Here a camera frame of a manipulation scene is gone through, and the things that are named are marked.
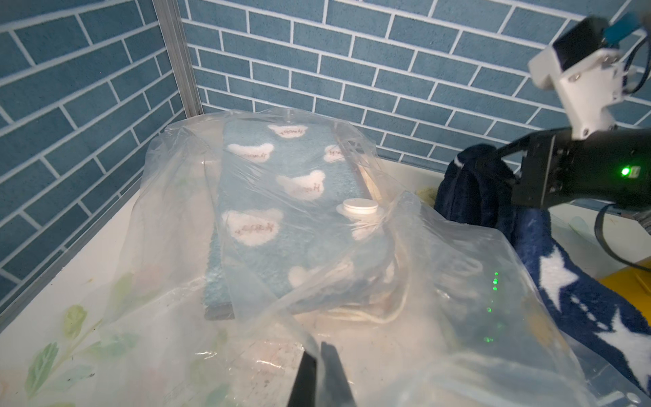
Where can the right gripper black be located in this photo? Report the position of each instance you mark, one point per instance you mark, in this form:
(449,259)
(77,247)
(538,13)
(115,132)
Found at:
(612,166)

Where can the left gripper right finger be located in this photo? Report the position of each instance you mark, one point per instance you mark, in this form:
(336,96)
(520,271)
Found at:
(336,388)

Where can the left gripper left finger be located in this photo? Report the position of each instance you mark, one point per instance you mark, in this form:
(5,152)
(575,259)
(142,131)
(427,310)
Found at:
(303,393)

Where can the navy blue star blanket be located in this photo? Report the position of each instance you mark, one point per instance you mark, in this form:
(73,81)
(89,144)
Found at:
(588,311)

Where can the light blue bear blanket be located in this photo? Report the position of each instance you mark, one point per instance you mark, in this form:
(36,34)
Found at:
(276,221)

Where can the clear plastic vacuum bag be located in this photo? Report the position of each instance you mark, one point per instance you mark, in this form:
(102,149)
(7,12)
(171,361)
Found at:
(464,324)

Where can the yellow metal pen bucket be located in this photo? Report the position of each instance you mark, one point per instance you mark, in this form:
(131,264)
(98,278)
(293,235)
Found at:
(633,285)

